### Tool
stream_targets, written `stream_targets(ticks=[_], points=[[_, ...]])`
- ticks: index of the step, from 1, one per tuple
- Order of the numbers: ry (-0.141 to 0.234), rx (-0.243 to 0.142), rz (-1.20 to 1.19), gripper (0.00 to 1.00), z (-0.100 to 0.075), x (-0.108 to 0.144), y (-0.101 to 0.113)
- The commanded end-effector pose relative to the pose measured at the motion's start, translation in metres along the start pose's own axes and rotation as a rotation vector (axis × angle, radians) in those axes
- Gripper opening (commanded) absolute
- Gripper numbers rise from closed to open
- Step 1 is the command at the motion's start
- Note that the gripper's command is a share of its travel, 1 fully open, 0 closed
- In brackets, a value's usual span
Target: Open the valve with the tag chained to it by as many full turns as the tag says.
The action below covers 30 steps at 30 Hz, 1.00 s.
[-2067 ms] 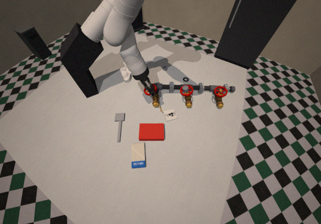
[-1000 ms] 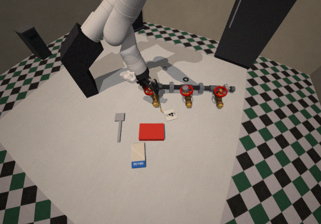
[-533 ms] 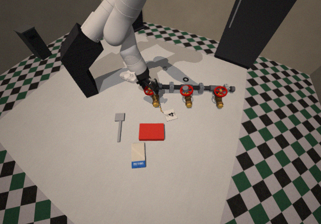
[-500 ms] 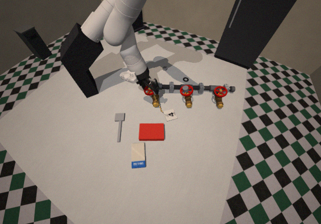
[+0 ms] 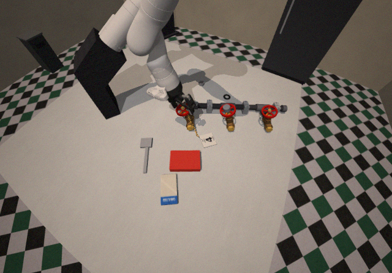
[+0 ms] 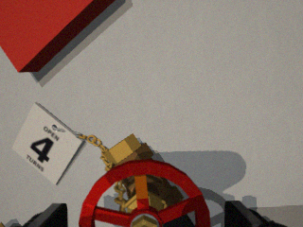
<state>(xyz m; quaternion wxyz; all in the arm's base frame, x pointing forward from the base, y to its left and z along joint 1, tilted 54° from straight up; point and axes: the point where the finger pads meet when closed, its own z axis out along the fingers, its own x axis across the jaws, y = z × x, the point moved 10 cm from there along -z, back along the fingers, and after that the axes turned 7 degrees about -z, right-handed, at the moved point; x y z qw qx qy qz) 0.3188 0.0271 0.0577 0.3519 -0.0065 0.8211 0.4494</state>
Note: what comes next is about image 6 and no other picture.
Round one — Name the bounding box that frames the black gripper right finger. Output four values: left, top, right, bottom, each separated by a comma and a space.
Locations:
224, 201, 287, 227

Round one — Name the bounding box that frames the red rectangular block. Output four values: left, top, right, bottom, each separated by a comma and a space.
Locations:
0, 0, 115, 73

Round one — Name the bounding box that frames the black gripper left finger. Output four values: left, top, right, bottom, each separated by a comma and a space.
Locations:
14, 203, 68, 227

